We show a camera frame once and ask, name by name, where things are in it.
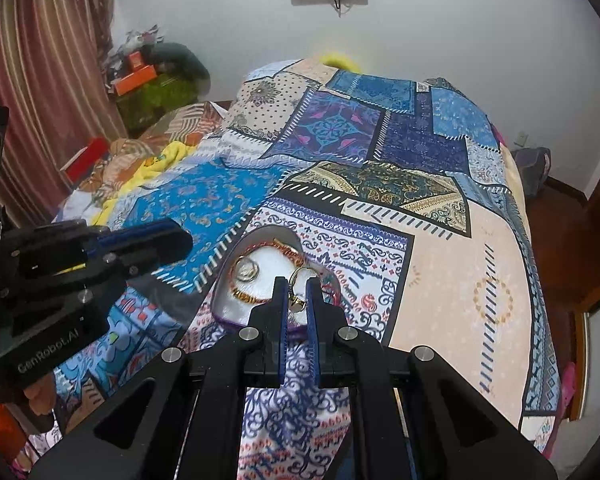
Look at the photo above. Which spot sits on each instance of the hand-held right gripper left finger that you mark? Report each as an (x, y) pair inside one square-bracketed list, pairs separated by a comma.
[(280, 320)]

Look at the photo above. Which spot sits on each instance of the wall socket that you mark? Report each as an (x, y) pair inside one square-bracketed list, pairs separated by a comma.
[(521, 138)]

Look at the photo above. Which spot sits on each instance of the purple heart-shaped tin box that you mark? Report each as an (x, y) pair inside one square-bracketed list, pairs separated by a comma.
[(270, 262)]

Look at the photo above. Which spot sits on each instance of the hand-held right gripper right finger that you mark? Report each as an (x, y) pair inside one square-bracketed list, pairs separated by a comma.
[(314, 330)]

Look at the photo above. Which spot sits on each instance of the small red box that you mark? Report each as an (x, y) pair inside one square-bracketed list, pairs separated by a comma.
[(134, 60)]

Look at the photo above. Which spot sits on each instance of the yellow round object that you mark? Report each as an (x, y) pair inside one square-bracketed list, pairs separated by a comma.
[(341, 61)]

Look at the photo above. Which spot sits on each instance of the red and white box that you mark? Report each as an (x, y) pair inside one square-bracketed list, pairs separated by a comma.
[(86, 159)]

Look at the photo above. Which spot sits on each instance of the green floral cloth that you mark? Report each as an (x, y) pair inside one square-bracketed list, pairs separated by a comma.
[(155, 102)]

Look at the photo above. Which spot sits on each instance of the orange striped blanket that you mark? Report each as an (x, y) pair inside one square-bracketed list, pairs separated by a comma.
[(180, 122)]

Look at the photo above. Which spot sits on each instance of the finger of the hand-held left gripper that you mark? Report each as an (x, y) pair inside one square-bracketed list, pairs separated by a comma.
[(160, 257), (150, 232)]

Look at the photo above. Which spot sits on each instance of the striped brown curtain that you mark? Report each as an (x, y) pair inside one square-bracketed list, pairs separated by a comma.
[(45, 85)]

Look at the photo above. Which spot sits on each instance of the heap of crumpled bags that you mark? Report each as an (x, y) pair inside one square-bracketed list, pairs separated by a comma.
[(135, 40)]

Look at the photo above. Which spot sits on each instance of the orange box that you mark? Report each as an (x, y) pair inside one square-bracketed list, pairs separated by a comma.
[(136, 80)]

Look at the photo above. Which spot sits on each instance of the grey backpack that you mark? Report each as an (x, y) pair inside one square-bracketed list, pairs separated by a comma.
[(532, 172)]

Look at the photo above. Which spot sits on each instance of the patchwork printed blanket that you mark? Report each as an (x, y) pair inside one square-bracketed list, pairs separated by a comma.
[(430, 235)]

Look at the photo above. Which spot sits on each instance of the person's left hand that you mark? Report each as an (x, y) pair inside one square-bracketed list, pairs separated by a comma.
[(41, 395)]

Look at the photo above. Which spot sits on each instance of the yellow cloth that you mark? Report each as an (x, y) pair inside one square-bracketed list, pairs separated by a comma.
[(167, 157)]

